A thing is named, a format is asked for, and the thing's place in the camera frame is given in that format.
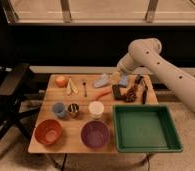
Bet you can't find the black office chair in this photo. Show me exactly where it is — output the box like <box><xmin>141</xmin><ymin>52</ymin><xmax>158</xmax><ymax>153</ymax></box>
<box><xmin>0</xmin><ymin>63</ymin><xmax>39</xmax><ymax>140</ymax></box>

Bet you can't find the orange bowl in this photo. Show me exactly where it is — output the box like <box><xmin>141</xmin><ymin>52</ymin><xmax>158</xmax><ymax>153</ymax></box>
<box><xmin>34</xmin><ymin>119</ymin><xmax>62</xmax><ymax>146</ymax></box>

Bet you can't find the green plastic tray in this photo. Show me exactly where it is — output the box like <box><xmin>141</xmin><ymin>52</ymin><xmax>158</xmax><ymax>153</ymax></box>
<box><xmin>113</xmin><ymin>105</ymin><xmax>183</xmax><ymax>153</ymax></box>

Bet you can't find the purple bowl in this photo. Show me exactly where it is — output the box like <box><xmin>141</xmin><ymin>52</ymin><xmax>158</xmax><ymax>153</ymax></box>
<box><xmin>81</xmin><ymin>121</ymin><xmax>110</xmax><ymax>149</ymax></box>

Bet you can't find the orange carrot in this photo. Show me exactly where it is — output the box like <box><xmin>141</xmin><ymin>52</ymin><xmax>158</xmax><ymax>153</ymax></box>
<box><xmin>94</xmin><ymin>88</ymin><xmax>111</xmax><ymax>101</ymax></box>

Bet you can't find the peeled banana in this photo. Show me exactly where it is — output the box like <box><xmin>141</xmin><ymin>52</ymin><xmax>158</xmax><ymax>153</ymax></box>
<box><xmin>66</xmin><ymin>78</ymin><xmax>79</xmax><ymax>95</ymax></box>

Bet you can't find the blue cup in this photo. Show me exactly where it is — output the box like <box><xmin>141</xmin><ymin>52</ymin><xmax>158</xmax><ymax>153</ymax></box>
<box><xmin>52</xmin><ymin>103</ymin><xmax>66</xmax><ymax>118</ymax></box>

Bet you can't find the shiny metal cup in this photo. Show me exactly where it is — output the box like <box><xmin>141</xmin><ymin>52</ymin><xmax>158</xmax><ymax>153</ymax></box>
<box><xmin>68</xmin><ymin>103</ymin><xmax>79</xmax><ymax>118</ymax></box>

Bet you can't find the dark rectangular block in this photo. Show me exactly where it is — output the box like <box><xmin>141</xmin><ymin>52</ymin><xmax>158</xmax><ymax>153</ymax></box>
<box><xmin>112</xmin><ymin>85</ymin><xmax>123</xmax><ymax>100</ymax></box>

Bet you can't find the orange apple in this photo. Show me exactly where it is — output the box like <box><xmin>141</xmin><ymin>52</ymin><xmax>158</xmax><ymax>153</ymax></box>
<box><xmin>55</xmin><ymin>76</ymin><xmax>68</xmax><ymax>87</ymax></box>

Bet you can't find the white cup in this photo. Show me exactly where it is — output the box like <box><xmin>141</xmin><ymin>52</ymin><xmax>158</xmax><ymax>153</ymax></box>
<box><xmin>88</xmin><ymin>101</ymin><xmax>104</xmax><ymax>119</ymax></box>

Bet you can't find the brown grape bunch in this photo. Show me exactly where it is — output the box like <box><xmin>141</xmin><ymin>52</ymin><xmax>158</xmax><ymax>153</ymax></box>
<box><xmin>123</xmin><ymin>86</ymin><xmax>138</xmax><ymax>102</ymax></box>

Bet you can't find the blue cloth left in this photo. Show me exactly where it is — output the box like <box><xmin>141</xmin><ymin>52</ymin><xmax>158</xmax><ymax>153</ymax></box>
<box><xmin>93</xmin><ymin>73</ymin><xmax>109</xmax><ymax>88</ymax></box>

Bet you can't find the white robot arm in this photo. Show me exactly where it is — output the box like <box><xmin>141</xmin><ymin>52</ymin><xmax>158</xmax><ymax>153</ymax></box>
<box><xmin>116</xmin><ymin>38</ymin><xmax>195</xmax><ymax>114</ymax></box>

